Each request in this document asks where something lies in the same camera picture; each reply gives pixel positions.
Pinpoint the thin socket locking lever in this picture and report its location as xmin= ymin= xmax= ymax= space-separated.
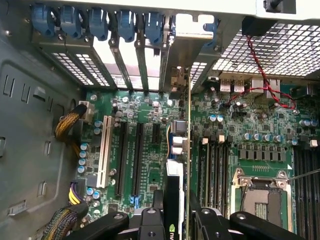
xmin=287 ymin=169 xmax=320 ymax=181

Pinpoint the CPU socket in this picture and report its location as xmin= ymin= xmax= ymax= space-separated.
xmin=229 ymin=166 xmax=295 ymax=233

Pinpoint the green Dell motherboard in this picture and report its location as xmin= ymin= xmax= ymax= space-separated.
xmin=77 ymin=89 xmax=320 ymax=240

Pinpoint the blue slot retention clip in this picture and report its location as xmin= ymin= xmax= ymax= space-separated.
xmin=203 ymin=17 xmax=220 ymax=47
xmin=31 ymin=4 xmax=57 ymax=37
xmin=144 ymin=12 xmax=165 ymax=46
xmin=59 ymin=6 xmax=85 ymax=38
xmin=88 ymin=7 xmax=110 ymax=42
xmin=116 ymin=9 xmax=137 ymax=43

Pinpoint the black intrusion switch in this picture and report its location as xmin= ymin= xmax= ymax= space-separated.
xmin=241 ymin=16 xmax=277 ymax=38

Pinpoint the braided purple yellow wire bundle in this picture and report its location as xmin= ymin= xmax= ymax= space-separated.
xmin=41 ymin=179 xmax=90 ymax=240

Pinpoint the short black expansion slot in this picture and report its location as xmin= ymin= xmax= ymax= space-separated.
xmin=151 ymin=123 xmax=161 ymax=145

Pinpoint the open grey PC case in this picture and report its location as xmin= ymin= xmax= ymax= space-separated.
xmin=0 ymin=0 xmax=320 ymax=240

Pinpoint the braided yellow black wire bundle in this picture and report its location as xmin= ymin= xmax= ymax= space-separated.
xmin=53 ymin=103 xmax=88 ymax=157

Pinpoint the white expansion slot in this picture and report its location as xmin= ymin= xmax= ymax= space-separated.
xmin=96 ymin=115 xmax=113 ymax=190

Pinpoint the red black twisted wire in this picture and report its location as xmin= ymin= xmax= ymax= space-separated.
xmin=226 ymin=36 xmax=298 ymax=111

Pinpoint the long black expansion slot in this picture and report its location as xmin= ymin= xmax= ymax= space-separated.
xmin=114 ymin=121 xmax=129 ymax=198
xmin=131 ymin=121 xmax=145 ymax=198

